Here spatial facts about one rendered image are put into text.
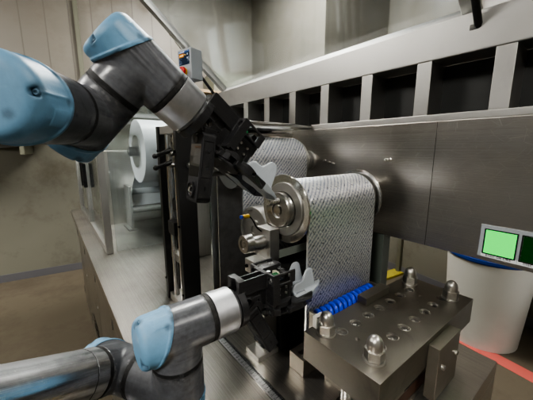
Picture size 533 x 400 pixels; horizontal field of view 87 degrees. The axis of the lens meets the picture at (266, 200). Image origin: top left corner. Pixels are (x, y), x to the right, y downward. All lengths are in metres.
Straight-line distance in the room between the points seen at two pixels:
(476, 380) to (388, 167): 0.51
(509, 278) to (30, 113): 2.40
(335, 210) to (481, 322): 2.02
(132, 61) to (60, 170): 3.36
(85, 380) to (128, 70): 0.42
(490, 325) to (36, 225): 4.15
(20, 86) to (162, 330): 0.31
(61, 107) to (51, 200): 3.50
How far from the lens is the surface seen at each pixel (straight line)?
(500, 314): 2.52
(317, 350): 0.60
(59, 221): 3.84
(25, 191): 3.83
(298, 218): 0.57
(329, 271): 0.67
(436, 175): 0.78
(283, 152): 0.83
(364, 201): 0.72
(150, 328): 0.44
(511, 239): 0.75
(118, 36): 0.43
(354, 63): 0.93
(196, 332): 0.46
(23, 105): 0.30
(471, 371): 0.85
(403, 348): 0.61
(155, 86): 0.43
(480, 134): 0.75
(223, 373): 0.72
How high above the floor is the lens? 1.38
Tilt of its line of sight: 10 degrees down
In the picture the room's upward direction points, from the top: straight up
